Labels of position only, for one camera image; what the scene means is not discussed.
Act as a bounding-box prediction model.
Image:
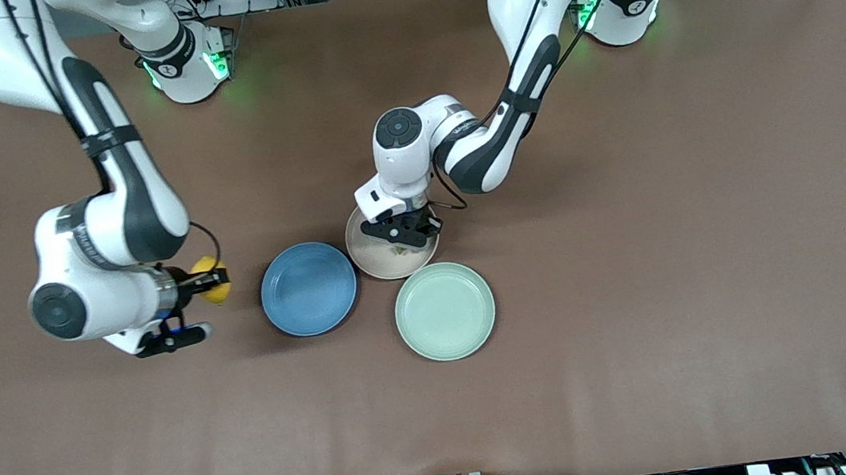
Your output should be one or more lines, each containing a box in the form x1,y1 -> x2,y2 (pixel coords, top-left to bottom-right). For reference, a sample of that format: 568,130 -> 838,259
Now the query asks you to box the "brown table cover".
0,0 -> 846,475

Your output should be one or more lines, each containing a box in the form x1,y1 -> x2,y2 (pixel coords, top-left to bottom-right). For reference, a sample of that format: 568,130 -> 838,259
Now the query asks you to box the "light green plate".
389,256 -> 502,368

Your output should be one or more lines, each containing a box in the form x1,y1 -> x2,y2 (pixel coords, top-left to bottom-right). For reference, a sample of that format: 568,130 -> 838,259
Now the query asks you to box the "blue plate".
255,236 -> 364,342

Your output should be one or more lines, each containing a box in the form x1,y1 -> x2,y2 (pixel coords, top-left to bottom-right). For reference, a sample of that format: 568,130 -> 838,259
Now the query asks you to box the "yellow lemon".
189,254 -> 234,308

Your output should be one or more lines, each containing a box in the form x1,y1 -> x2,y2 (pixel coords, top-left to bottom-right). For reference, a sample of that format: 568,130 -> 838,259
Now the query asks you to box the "beige plate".
341,195 -> 446,286

